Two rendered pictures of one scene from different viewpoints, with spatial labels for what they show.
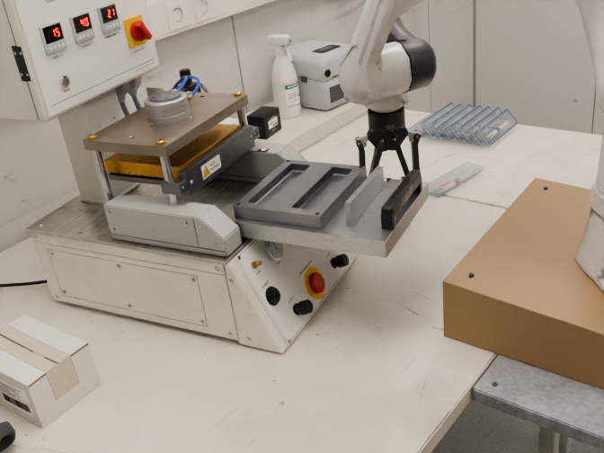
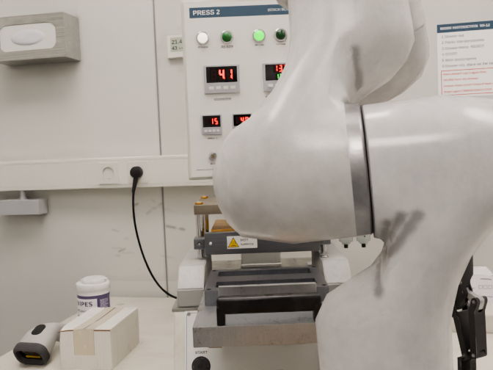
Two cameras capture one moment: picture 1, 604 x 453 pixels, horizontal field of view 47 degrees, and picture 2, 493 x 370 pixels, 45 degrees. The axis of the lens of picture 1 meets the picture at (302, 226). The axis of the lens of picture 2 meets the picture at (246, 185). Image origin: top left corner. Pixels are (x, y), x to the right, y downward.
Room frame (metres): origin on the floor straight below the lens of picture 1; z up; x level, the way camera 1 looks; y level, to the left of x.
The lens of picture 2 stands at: (0.59, -0.89, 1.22)
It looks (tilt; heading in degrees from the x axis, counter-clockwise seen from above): 3 degrees down; 61
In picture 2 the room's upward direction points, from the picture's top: 2 degrees counter-clockwise
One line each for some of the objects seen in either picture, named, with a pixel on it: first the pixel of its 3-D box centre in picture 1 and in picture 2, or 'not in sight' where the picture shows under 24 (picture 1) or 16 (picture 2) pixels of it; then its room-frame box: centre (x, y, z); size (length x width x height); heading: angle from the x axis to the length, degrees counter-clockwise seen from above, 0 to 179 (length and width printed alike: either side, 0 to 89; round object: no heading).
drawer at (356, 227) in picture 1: (327, 199); (266, 297); (1.09, -0.05, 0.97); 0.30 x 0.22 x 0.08; 60
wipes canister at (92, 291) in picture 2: not in sight; (94, 305); (0.99, 0.66, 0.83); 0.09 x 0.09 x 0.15
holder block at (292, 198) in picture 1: (302, 190); (265, 284); (1.12, -0.01, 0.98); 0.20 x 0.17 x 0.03; 150
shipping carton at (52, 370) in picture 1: (32, 368); (101, 336); (0.96, 0.48, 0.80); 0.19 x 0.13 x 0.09; 48
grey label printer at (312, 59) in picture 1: (318, 73); not in sight; (2.21, -0.12, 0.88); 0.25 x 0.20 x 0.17; 42
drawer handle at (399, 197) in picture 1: (402, 198); (268, 308); (1.02, -0.17, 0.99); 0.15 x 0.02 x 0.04; 150
